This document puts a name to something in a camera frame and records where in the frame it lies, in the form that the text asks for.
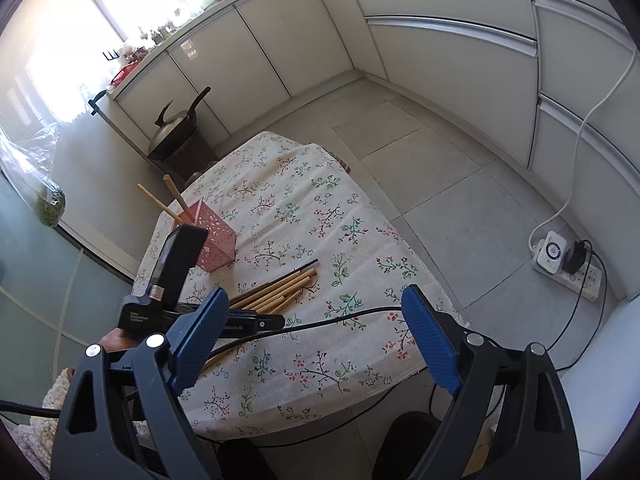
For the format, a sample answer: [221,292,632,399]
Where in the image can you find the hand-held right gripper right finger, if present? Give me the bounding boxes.
[400,284,583,480]

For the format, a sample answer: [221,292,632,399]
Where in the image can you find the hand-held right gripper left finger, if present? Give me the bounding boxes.
[50,286,231,480]

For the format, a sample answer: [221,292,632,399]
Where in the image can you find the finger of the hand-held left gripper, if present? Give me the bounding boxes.
[226,311,286,335]

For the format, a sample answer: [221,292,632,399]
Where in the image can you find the bundle of bamboo chopsticks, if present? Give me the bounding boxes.
[206,266,319,367]

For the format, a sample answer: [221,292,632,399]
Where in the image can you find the pink perforated utensil holder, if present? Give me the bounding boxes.
[175,199,237,273]

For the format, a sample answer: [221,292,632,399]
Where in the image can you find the person's left hand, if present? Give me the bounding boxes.
[98,329,137,352]

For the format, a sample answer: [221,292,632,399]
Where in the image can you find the tan bamboo chopstick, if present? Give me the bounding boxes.
[163,175,190,213]
[137,184,183,223]

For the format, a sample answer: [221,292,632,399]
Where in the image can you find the person's right leg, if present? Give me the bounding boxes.
[385,411,443,480]

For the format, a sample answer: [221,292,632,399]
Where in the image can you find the person's leg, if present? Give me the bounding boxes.
[215,440,278,480]
[385,411,443,480]

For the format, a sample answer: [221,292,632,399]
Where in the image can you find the brown stool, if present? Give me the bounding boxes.
[150,130,217,183]

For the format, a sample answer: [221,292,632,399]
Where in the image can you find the black wok with lid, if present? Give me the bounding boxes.
[147,86,213,161]

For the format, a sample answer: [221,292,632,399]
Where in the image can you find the floral tablecloth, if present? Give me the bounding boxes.
[132,131,471,443]

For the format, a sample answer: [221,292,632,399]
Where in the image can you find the person's left leg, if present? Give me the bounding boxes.
[215,440,278,480]

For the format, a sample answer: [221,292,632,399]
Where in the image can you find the plastic bag of greens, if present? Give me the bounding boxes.
[0,122,68,228]

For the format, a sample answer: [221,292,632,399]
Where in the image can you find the white timer plug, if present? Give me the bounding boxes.
[537,231,567,271]

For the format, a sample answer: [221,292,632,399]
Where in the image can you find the black power adapter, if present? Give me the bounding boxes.
[562,241,588,276]

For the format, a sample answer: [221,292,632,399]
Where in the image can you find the white power strip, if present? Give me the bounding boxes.
[531,240,602,302]

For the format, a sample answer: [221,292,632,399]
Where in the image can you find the black clamp with rod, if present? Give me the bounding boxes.
[89,89,151,161]

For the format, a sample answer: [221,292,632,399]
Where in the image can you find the white kitchen counter cabinets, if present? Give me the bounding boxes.
[107,0,368,148]

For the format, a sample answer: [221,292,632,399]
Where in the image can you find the black corrugated cable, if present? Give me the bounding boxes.
[0,399,63,416]

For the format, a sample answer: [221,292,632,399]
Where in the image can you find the white power cable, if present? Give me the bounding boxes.
[527,52,638,256]

